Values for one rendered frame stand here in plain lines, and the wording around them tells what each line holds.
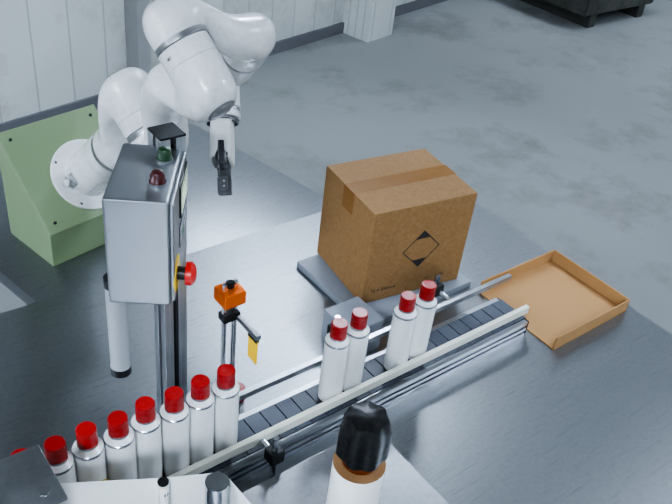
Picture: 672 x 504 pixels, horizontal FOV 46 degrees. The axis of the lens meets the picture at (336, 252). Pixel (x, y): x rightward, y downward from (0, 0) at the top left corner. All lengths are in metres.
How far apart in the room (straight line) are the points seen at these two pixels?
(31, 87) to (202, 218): 2.38
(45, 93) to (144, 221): 3.44
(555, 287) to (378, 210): 0.62
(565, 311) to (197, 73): 1.19
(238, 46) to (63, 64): 3.12
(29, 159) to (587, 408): 1.46
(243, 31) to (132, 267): 0.52
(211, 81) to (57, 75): 3.20
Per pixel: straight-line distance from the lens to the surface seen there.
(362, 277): 1.94
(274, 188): 2.44
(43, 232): 2.09
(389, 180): 1.96
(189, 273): 1.24
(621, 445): 1.86
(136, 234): 1.18
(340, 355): 1.58
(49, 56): 4.53
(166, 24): 1.44
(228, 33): 1.50
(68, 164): 2.10
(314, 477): 1.55
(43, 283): 2.07
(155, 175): 1.17
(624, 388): 2.00
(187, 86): 1.43
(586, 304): 2.21
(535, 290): 2.20
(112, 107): 1.81
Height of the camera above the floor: 2.09
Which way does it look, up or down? 35 degrees down
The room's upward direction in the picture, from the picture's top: 7 degrees clockwise
